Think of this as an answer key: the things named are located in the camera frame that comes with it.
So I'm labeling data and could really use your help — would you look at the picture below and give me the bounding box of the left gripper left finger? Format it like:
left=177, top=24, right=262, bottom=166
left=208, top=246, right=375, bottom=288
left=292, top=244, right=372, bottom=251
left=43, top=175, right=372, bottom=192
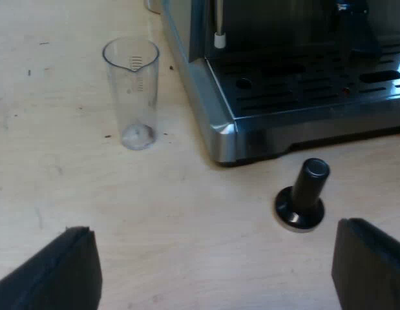
left=0, top=226, right=104, bottom=310

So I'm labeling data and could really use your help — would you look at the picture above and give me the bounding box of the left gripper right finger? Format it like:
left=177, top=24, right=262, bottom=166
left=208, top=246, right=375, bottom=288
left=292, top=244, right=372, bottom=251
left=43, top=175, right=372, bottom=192
left=331, top=218, right=400, bottom=310

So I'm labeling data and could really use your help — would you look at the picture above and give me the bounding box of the steel espresso machine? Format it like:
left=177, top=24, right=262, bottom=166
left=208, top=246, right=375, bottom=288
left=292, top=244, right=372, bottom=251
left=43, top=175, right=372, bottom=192
left=160, top=0, right=400, bottom=167

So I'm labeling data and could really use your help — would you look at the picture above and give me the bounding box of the small black tamper with knob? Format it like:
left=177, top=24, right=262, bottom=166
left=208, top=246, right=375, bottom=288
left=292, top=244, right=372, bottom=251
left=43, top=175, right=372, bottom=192
left=274, top=158, right=331, bottom=234

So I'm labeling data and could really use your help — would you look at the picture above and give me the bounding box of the clear measuring glass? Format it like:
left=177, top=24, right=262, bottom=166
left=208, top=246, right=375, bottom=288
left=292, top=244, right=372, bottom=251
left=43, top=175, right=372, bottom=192
left=101, top=36, right=161, bottom=151

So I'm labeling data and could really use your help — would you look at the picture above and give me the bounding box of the metal block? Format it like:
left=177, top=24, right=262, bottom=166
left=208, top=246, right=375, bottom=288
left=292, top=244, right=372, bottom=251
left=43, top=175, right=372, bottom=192
left=143, top=0, right=162, bottom=14

